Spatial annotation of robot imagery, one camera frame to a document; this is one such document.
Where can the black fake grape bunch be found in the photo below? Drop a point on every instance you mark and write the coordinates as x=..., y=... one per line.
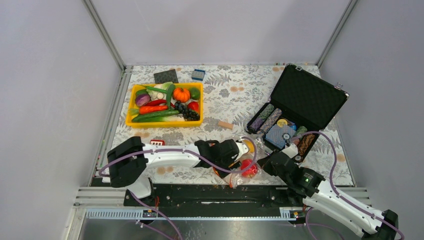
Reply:
x=187, y=113

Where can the black poker chip case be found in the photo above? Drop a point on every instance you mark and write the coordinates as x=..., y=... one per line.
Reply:
x=300, y=102

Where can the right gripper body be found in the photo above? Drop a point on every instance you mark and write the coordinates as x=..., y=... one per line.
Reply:
x=267, y=166

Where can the yellow plastic bin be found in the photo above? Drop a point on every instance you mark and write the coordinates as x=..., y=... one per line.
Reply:
x=166, y=124

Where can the black foam square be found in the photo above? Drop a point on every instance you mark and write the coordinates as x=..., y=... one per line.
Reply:
x=166, y=76

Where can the purple fake onion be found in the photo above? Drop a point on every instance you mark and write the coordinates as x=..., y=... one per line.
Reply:
x=142, y=99

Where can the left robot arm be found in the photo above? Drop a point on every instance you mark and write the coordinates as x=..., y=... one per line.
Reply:
x=127, y=161

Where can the dark green fake pepper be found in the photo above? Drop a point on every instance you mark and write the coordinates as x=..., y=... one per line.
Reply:
x=169, y=95

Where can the red fake tomato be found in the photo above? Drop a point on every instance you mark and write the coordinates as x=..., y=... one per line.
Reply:
x=194, y=106

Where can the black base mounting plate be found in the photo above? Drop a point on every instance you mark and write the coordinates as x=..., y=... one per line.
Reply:
x=218, y=201

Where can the green fake long bean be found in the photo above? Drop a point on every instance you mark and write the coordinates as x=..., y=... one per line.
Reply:
x=151, y=89

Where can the red fake chili pepper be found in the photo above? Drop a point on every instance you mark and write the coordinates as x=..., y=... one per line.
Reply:
x=160, y=102

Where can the green fake bell pepper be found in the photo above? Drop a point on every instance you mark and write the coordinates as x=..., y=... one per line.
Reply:
x=141, y=92

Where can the clear zip top bag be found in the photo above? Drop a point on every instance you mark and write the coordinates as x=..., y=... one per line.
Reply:
x=234, y=179

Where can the orange fake carrot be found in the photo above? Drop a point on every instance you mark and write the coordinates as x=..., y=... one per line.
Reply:
x=151, y=109

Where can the red fake apple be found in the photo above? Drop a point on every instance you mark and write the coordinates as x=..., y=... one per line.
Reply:
x=250, y=171

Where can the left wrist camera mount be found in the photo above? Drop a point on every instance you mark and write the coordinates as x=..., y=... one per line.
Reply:
x=242, y=148

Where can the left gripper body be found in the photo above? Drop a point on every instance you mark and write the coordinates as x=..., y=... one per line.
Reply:
x=229, y=164

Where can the blue grey small box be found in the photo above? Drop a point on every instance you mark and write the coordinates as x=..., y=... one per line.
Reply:
x=198, y=74

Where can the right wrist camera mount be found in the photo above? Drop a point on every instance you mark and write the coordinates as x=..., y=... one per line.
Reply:
x=291, y=151

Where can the green fake cucumber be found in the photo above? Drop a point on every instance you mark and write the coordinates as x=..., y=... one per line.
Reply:
x=159, y=116

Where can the wooden cork cylinder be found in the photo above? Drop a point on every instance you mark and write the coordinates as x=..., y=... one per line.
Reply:
x=225, y=125

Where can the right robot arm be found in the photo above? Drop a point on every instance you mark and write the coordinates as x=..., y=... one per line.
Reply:
x=313, y=190

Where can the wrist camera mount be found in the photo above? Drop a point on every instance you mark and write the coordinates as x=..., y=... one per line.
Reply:
x=242, y=148
x=291, y=151

